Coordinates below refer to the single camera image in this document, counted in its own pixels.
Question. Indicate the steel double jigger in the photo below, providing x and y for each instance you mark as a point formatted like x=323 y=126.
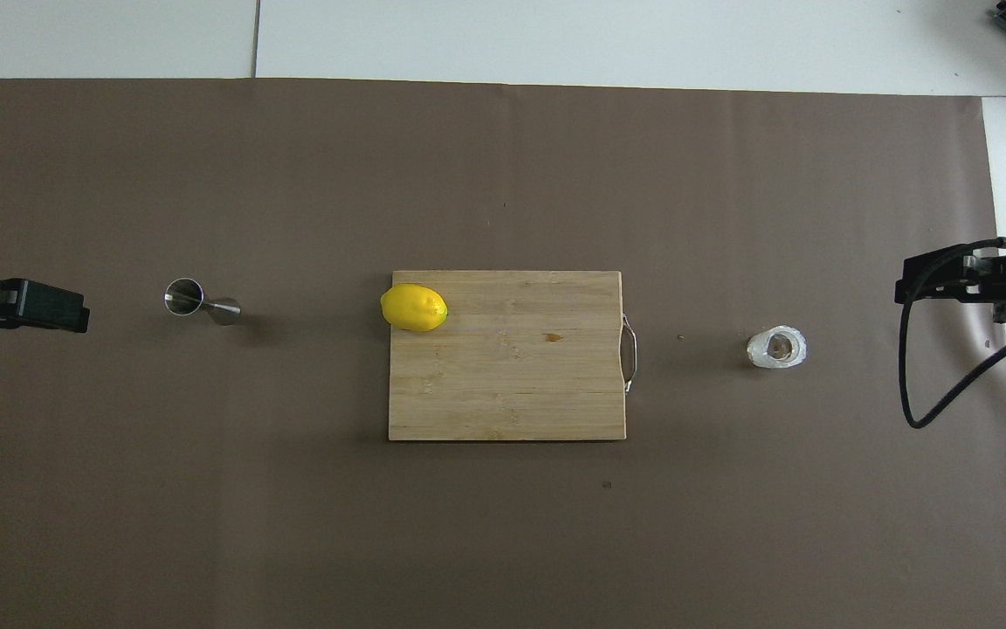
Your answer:
x=184 y=297

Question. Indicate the clear textured glass cup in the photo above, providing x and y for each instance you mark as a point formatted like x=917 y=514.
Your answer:
x=778 y=348

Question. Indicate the brown paper table mat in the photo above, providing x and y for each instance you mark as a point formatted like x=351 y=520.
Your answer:
x=293 y=489

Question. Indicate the yellow lemon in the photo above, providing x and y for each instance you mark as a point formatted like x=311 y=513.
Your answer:
x=414 y=307

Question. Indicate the wooden cutting board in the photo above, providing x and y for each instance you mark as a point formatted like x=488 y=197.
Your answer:
x=512 y=376

